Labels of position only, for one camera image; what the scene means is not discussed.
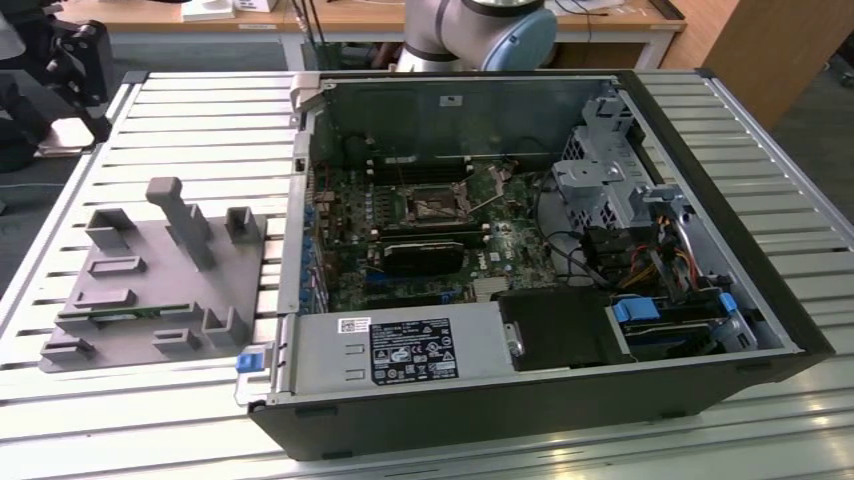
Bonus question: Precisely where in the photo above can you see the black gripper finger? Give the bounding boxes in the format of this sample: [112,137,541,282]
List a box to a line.
[44,19,116,146]
[12,69,53,146]

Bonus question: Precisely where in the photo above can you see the CPU socket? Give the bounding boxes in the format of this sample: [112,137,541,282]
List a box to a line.
[396,184,472,225]

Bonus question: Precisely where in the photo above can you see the plain white box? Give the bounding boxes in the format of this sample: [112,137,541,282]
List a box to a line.
[180,0,236,22]

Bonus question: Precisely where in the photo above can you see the grey parts rack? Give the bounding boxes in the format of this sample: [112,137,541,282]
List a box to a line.
[38,175,272,374]

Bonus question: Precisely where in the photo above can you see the green RAM stick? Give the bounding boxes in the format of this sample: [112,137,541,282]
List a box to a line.
[89,305,192,321]

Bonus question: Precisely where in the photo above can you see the black graphics card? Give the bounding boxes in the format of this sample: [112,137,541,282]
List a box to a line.
[376,239,465,276]

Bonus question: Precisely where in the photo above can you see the grey power supply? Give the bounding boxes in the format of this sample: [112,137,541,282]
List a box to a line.
[292,302,508,401]

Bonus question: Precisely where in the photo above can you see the green motherboard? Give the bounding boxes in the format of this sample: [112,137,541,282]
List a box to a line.
[307,157,555,314]

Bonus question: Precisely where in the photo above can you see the silver chipset heatsink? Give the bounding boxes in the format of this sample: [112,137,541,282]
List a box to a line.
[471,277,509,302]

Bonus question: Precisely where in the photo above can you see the silver drive cage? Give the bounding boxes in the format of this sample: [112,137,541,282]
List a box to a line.
[552,97,695,231]

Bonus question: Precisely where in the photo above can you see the wooden desk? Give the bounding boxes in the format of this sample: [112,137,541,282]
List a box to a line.
[98,0,688,71]

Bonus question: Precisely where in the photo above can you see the black plastic shroud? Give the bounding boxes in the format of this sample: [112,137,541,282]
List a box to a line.
[496,288,632,372]

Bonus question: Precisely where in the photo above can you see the black open PC case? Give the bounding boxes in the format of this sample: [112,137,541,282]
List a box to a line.
[233,68,839,462]

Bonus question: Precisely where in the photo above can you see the blue disk carrier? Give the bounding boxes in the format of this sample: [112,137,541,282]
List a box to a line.
[609,294,715,351]

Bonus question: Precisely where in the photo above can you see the wooden cabinet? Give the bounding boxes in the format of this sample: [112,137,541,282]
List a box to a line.
[659,0,854,132]

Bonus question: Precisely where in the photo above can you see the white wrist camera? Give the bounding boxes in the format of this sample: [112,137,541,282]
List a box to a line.
[0,9,33,62]

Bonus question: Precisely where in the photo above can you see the coloured wire bundle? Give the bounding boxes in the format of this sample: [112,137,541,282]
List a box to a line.
[616,212,706,294]

